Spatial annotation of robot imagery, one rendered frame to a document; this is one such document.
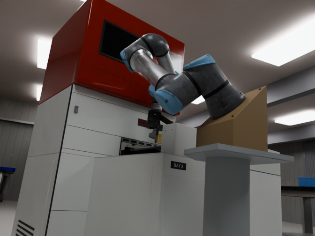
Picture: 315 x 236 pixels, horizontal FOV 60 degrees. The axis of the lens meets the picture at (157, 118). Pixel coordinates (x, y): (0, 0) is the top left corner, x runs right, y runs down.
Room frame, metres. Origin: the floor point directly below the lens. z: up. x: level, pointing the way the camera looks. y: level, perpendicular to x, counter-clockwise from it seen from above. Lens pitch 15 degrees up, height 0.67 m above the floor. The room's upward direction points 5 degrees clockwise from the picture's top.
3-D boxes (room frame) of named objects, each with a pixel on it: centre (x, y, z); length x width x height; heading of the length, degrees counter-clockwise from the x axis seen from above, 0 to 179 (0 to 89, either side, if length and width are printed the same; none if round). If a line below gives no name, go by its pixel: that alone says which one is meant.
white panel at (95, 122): (1.75, 0.19, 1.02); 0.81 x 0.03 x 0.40; 128
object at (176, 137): (1.36, -0.27, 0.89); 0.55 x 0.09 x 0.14; 128
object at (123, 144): (1.85, 0.04, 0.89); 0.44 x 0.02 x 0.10; 128
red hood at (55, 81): (2.00, 0.38, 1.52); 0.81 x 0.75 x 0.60; 128
